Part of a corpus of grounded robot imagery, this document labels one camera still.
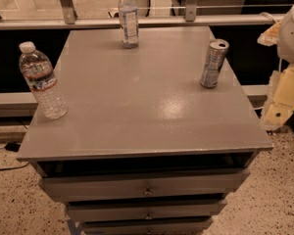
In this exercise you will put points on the middle grey drawer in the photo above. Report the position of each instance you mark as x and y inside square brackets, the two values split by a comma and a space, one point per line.
[146, 210]

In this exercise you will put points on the grey drawer cabinet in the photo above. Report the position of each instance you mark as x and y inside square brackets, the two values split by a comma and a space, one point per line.
[143, 110]

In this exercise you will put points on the clear plastic water bottle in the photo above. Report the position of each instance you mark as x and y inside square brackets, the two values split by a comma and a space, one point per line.
[38, 73]

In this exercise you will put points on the grey metal railing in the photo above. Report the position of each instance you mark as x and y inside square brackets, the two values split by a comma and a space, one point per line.
[40, 14]

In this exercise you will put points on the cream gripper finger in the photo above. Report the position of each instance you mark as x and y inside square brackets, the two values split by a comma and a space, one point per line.
[279, 106]
[269, 37]

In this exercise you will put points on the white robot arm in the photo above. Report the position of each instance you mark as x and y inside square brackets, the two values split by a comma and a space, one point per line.
[285, 39]

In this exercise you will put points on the grey drawer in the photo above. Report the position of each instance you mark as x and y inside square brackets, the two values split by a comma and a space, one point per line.
[143, 185]
[146, 210]
[160, 226]

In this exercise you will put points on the blue labelled plastic bottle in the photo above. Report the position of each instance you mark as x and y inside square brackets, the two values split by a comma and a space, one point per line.
[128, 15]

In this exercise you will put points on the top grey drawer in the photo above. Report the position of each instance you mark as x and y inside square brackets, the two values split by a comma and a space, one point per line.
[143, 185]

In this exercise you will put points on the bottom grey drawer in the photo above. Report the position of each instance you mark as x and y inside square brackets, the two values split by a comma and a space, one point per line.
[160, 226]

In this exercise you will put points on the silver redbull can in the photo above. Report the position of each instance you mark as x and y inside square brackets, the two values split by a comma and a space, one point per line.
[216, 53]

